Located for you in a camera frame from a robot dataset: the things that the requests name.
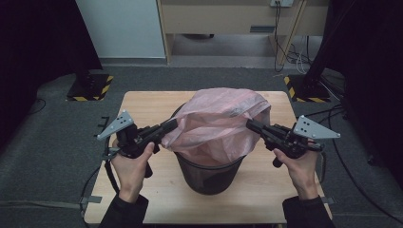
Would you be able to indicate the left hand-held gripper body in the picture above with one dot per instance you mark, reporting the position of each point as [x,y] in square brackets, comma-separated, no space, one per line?
[130,142]

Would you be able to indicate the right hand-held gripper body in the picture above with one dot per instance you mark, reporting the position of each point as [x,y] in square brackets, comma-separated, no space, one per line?
[291,142]

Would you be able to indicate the pink plastic bag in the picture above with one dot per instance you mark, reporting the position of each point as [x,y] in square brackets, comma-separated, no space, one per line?
[218,117]

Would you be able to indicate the black mesh waste bin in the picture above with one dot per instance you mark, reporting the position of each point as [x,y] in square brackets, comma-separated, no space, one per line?
[206,180]

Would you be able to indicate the person's right hand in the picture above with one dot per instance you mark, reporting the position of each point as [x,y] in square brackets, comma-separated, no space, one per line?
[301,174]

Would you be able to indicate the person's left hand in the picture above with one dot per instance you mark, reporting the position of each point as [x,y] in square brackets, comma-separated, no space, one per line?
[131,175]

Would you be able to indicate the black striped stand base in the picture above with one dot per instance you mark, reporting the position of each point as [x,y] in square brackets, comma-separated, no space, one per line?
[90,87]
[305,90]

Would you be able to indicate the grey floor tape strip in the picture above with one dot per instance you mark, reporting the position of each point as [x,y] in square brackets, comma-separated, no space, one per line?
[329,200]
[91,199]

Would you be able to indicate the black stand pole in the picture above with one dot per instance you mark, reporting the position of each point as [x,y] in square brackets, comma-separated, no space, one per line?
[323,47]

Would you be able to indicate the black curtain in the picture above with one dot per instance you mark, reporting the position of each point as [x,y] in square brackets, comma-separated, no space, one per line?
[374,79]
[38,47]

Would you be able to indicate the grey power socket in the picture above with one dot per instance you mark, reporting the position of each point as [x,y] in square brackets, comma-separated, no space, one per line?
[281,2]

